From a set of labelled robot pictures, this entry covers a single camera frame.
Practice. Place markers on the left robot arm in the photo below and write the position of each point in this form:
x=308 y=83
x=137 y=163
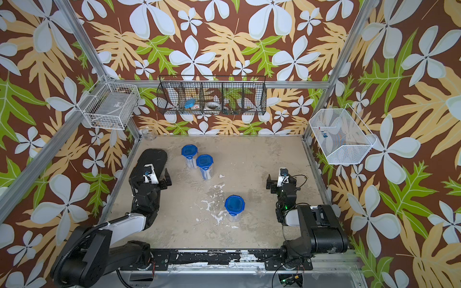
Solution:
x=91 y=253

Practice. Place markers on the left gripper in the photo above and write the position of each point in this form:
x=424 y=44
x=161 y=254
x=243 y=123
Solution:
x=164 y=185

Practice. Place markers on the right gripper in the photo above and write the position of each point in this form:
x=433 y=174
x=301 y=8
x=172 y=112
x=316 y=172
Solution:
x=274 y=186

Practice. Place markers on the glass jar corner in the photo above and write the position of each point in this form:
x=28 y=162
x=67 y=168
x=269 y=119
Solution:
x=148 y=133

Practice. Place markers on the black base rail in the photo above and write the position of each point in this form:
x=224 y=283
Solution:
x=268 y=259

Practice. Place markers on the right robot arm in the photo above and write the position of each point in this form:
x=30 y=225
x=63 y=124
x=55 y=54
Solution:
x=320 y=230

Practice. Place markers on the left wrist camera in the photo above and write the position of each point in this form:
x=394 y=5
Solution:
x=149 y=174

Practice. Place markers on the black rubber mat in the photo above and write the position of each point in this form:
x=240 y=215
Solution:
x=158 y=158

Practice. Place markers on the white wire basket left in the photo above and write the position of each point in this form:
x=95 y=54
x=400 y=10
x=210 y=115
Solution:
x=109 y=105

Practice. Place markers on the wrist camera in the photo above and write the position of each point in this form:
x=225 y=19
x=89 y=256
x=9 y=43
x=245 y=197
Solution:
x=149 y=174
x=283 y=177

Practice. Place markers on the white mesh basket right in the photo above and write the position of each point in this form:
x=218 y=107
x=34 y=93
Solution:
x=342 y=136

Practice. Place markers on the black wire basket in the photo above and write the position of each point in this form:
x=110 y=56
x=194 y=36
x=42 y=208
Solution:
x=214 y=95

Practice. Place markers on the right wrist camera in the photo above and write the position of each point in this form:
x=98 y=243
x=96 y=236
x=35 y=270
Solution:
x=283 y=177

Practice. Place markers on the blue lid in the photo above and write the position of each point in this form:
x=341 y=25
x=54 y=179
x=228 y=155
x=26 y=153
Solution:
x=204 y=162
x=234 y=205
x=189 y=151

